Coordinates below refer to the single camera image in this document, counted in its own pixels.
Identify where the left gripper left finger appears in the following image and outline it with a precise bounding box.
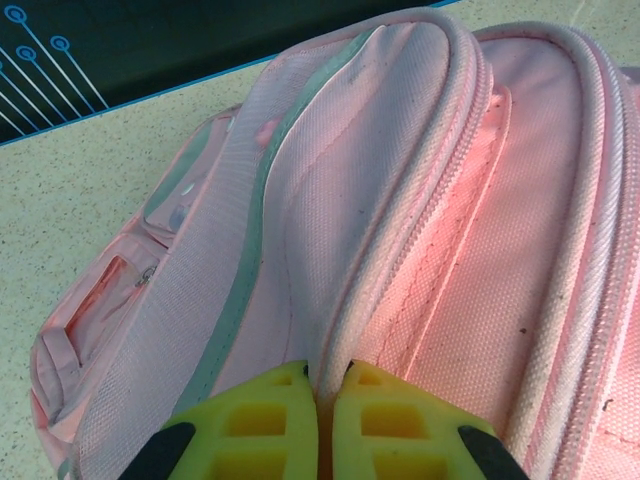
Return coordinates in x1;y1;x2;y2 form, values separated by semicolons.
129;358;319;480

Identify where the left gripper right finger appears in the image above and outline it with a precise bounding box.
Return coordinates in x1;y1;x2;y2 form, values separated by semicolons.
332;360;524;480

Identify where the wide blue printed panel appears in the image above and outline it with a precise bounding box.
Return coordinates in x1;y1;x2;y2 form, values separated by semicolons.
0;0;451;147

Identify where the pink school backpack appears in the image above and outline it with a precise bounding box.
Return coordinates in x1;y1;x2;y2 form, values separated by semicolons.
29;7;640;480

